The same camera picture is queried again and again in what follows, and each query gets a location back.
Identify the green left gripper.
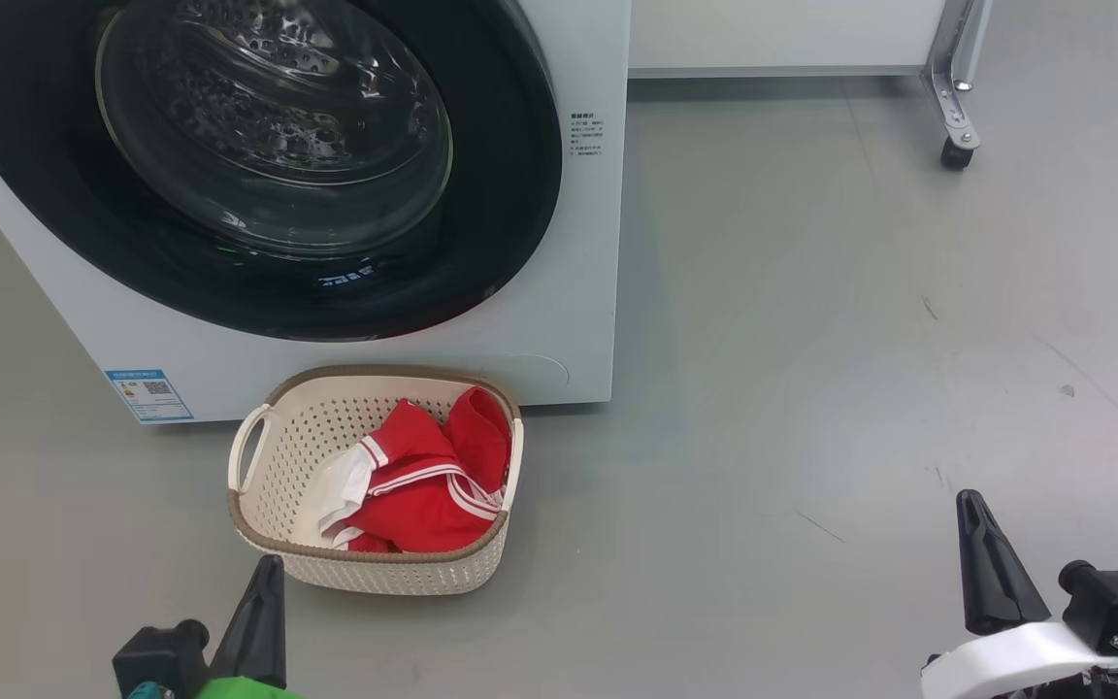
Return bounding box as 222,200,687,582
190,555,304,699

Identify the silver metal frame leg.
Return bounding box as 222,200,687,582
920,0,996,150

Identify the cream perforated laundry basket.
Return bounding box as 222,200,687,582
226,364,527,597

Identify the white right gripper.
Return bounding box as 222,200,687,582
919,489,1118,699

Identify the washing machine door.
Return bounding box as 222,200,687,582
0,0,566,344

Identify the blue energy label sticker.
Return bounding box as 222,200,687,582
104,367,196,425

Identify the white front-load washing machine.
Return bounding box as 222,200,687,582
0,0,634,426

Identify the white and red garment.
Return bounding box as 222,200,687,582
315,398,508,555

